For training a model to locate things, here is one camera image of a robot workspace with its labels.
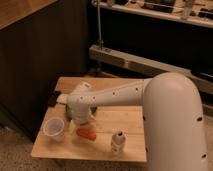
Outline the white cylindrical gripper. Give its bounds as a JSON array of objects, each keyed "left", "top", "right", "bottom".
[{"left": 68, "top": 108, "right": 95, "bottom": 134}]

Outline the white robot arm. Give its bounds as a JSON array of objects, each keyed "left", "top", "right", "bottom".
[{"left": 67, "top": 72, "right": 209, "bottom": 171}]

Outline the translucent plastic cup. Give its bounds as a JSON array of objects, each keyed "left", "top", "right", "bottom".
[{"left": 43, "top": 117, "right": 65, "bottom": 142}]

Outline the green bowl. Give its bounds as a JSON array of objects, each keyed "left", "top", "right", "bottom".
[{"left": 65, "top": 105, "right": 97, "bottom": 119}]

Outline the small wooden table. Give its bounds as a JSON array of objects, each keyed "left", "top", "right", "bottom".
[{"left": 31, "top": 77, "right": 147, "bottom": 162}]

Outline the small white bottle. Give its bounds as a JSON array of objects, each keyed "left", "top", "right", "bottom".
[{"left": 111, "top": 131, "right": 126, "bottom": 154}]

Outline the dark wooden cabinet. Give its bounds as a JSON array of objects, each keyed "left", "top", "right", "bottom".
[{"left": 0, "top": 0, "right": 88, "bottom": 140}]

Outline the metal shelf rack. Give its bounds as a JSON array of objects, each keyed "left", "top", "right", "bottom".
[{"left": 88, "top": 0, "right": 213, "bottom": 116}]

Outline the knife with black handle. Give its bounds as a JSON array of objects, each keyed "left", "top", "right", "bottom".
[{"left": 48, "top": 91, "right": 68, "bottom": 107}]

